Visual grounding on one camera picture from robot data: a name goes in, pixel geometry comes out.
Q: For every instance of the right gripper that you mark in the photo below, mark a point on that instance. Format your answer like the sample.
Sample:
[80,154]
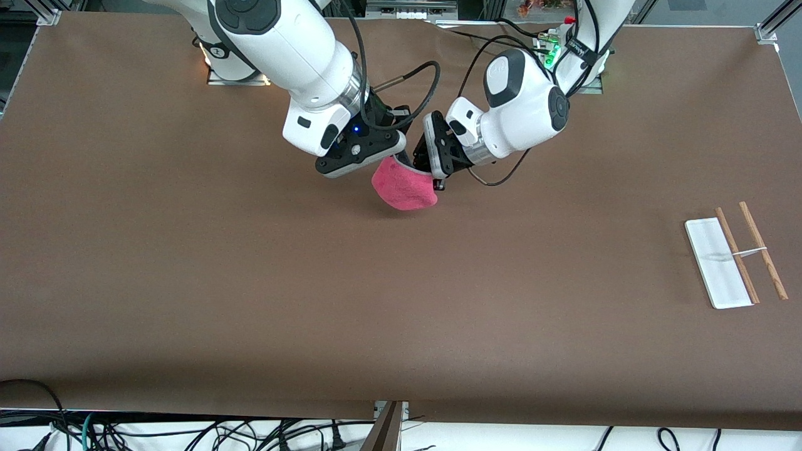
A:
[380,114]

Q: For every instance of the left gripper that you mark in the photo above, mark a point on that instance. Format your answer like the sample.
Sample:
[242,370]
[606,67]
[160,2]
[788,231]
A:
[459,160]

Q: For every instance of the pink towel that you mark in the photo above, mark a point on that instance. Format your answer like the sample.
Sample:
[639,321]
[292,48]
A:
[404,188]

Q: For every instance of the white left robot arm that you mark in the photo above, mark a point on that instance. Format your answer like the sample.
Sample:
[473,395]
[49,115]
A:
[526,106]

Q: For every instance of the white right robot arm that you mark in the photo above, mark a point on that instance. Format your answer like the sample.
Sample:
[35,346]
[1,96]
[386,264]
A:
[294,50]

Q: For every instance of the grey device white connectors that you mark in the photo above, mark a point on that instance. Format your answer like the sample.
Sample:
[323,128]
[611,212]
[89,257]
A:
[410,7]

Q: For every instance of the brown table cover sheet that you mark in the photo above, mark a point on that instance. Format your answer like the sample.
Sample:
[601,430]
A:
[401,282]

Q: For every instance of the brown wooden beam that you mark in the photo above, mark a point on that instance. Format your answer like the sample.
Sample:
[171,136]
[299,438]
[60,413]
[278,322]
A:
[383,432]

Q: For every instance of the white rectangular tray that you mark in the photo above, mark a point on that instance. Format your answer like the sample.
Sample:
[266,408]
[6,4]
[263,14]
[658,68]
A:
[720,269]

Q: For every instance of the small metal bracket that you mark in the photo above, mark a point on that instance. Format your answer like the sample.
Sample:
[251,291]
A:
[405,407]

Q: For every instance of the aluminium frame corner bracket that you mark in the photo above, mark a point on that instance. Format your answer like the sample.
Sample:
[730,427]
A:
[50,17]

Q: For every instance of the aluminium frame profile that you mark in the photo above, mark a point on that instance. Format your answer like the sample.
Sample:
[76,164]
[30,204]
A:
[774,25]

